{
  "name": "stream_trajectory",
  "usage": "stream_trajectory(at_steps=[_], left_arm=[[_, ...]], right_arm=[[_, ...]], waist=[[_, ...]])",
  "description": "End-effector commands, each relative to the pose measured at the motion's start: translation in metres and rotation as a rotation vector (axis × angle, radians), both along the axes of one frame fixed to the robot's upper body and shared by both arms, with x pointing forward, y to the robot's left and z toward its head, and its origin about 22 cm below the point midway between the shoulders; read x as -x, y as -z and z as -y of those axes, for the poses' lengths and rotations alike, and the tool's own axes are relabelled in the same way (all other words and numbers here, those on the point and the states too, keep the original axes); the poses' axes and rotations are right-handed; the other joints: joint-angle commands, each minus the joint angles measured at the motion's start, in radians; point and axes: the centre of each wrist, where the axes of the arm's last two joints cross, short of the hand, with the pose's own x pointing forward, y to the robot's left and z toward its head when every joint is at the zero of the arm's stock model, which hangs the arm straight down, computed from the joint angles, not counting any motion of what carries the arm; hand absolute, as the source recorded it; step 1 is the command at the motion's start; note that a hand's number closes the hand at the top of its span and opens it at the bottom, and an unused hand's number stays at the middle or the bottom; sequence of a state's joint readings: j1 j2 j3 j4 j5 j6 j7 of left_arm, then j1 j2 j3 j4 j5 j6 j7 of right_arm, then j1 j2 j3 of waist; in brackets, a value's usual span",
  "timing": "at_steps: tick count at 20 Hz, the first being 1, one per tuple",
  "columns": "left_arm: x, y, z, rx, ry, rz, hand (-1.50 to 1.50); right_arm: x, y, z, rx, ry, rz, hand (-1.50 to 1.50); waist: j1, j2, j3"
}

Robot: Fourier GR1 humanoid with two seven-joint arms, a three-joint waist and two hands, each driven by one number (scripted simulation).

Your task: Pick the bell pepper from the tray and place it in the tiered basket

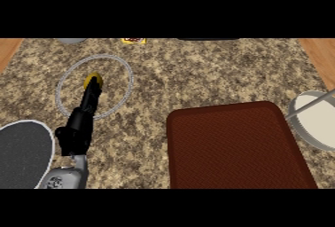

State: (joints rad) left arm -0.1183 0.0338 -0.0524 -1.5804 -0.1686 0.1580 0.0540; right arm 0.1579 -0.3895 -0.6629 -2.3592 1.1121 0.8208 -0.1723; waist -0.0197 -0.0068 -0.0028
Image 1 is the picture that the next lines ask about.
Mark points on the brown rectangular tray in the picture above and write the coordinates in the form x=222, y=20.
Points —
x=238, y=147

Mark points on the yellow packet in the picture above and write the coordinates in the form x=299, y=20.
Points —
x=133, y=40

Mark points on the dark grey white-rimmed plate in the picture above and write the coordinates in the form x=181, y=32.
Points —
x=21, y=156

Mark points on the yellow bell pepper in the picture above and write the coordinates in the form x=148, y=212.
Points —
x=96, y=77

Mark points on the grey round object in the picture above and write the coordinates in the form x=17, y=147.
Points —
x=71, y=40

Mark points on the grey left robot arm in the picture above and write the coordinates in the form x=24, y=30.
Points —
x=65, y=177

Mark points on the white grey saucepan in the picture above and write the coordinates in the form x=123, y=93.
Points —
x=318, y=121

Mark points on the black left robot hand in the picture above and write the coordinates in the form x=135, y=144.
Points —
x=79, y=130

